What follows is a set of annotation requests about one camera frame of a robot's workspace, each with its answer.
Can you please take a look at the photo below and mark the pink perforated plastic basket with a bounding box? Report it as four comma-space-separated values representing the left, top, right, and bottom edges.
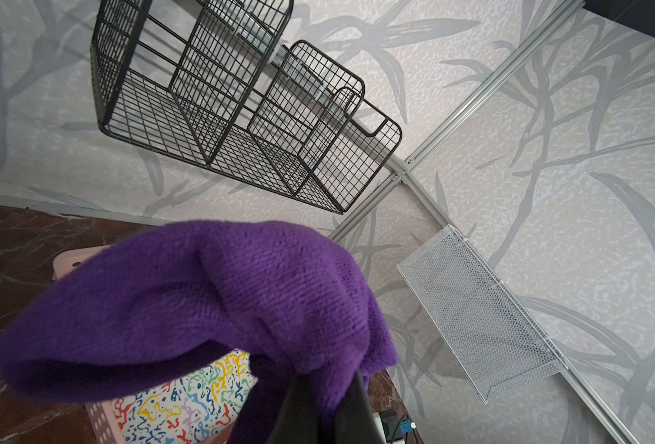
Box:
51, 246, 217, 444

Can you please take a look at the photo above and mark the colourful squiggle pattern plate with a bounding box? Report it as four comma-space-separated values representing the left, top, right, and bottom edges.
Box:
97, 351, 255, 443

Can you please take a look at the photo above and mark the black wire wall basket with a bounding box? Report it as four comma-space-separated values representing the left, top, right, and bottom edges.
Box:
90, 1, 402, 214

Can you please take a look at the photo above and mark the white mesh wall basket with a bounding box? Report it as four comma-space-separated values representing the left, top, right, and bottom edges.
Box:
398, 226, 566, 403

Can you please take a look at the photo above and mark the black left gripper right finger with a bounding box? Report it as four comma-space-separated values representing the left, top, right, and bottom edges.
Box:
333, 371, 386, 444

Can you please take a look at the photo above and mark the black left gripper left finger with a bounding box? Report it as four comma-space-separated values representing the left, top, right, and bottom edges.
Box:
267, 375, 320, 444

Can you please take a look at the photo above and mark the purple microfiber cloth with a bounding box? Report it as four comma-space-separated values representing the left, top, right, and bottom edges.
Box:
0, 220, 398, 443

